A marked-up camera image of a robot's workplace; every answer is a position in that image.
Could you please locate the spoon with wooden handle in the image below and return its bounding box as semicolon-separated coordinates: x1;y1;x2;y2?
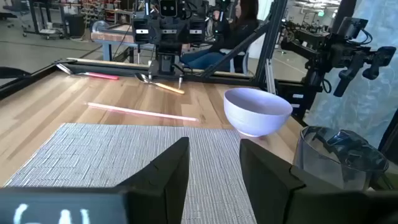
134;73;186;95

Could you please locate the white chair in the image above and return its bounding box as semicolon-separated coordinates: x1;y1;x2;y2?
219;48;249;74

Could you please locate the black office chair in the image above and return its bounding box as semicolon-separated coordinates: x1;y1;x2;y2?
0;0;32;37

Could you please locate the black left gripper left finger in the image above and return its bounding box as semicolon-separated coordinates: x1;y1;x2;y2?
116;136;190;224

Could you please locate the black curved frame handle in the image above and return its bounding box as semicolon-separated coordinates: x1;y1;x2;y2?
0;66;32;79

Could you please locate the person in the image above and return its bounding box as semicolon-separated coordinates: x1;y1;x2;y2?
180;0;259;72

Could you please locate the pink chopstick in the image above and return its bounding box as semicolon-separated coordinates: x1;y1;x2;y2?
55;63;121;81

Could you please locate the dark transparent plastic tumbler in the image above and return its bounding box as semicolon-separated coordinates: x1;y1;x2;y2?
292;126;389;191

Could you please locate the pink drinking straw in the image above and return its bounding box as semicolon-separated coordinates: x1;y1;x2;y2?
86;101;199;122

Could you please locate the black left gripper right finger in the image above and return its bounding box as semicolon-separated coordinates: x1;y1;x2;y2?
239;138;368;224

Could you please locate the silver aluminium bracket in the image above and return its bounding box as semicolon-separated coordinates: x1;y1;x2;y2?
264;58;277;95

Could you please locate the black wheeled cart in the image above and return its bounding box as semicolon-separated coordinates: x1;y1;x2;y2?
27;0;68;40

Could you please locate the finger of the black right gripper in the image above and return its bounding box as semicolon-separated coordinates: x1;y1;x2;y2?
169;21;183;44
156;21;170;44

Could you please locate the pale blue patterned curtain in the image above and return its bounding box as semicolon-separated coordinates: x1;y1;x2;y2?
303;0;398;149

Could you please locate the lavender bowl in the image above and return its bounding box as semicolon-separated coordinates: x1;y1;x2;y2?
223;87;294;138

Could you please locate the black box with white labels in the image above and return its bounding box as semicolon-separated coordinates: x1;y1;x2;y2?
275;79;313;121

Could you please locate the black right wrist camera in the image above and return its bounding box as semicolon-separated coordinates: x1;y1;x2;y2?
159;0;178;19

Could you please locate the grey woven placemat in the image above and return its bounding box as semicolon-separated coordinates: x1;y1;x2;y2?
4;123;259;224

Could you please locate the wooden background table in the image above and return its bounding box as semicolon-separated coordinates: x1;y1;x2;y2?
90;24;156;63

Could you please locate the black aluminium table frame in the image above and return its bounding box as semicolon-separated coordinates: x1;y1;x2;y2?
0;0;312;100

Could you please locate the black bin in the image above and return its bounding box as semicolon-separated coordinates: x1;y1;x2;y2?
64;14;86;38

